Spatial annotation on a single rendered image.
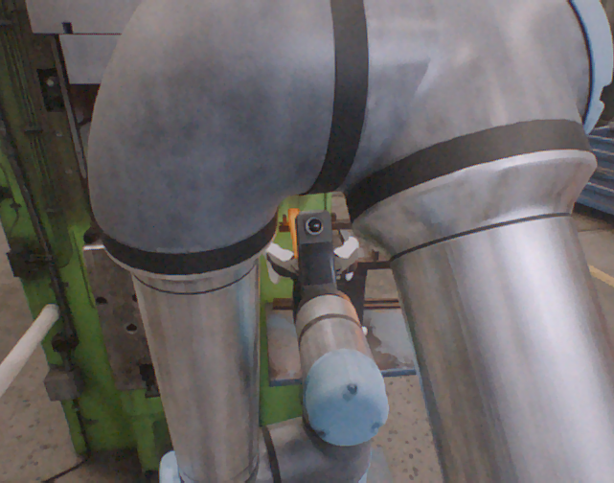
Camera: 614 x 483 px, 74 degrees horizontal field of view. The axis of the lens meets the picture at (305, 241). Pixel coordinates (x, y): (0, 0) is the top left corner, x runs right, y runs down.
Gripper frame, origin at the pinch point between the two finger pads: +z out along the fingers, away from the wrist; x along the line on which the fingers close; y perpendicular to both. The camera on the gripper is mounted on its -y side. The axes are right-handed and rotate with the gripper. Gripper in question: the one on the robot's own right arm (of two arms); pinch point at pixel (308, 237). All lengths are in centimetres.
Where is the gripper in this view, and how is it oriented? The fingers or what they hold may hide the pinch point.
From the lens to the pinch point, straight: 67.4
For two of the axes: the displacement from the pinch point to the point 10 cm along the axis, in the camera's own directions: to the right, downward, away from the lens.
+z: -1.0, -4.1, 9.0
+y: 0.0, 9.1, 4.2
